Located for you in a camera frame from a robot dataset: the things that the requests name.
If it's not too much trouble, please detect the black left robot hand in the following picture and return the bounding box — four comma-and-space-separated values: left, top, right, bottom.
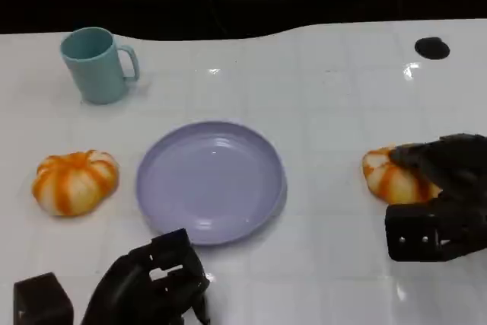
79, 228, 211, 325

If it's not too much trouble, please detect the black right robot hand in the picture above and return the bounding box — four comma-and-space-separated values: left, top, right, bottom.
390, 132, 487, 227

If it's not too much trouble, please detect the orange and white bread roll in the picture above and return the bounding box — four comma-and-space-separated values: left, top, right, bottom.
360, 142, 443, 206
31, 149, 120, 218

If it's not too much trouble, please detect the black round table grommet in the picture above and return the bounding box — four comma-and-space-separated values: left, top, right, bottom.
414, 37, 450, 60

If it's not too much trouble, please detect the lilac plate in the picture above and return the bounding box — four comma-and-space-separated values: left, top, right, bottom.
136, 121, 288, 247

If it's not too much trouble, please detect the pale green mug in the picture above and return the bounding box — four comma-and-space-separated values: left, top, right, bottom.
59, 27, 141, 105

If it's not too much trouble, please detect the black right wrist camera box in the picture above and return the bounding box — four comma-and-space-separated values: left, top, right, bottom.
384, 197, 487, 263

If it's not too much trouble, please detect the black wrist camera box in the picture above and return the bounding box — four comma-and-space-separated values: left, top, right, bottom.
384, 197, 487, 263
13, 272, 73, 325

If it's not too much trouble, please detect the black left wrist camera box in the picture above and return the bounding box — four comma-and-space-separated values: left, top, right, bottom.
13, 272, 73, 325

